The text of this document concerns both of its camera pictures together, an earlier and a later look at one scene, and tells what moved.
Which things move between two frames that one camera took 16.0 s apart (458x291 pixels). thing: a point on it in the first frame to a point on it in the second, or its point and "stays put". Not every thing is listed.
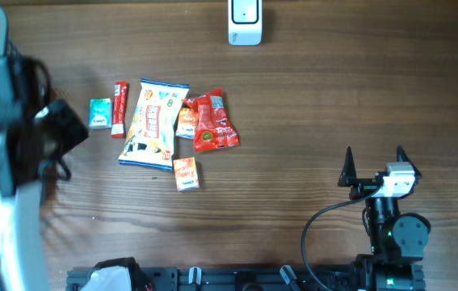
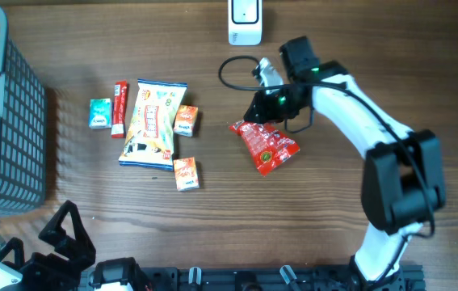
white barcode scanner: [245, 22] stays put
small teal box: [100, 113] stays put
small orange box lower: [186, 173] stays put
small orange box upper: [187, 123] stays put
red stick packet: [119, 115] stays put
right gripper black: [349, 173] to [262, 102]
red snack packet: [213, 129] to [268, 147]
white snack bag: [149, 141] stays put
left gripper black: [77, 131] to [80, 250]
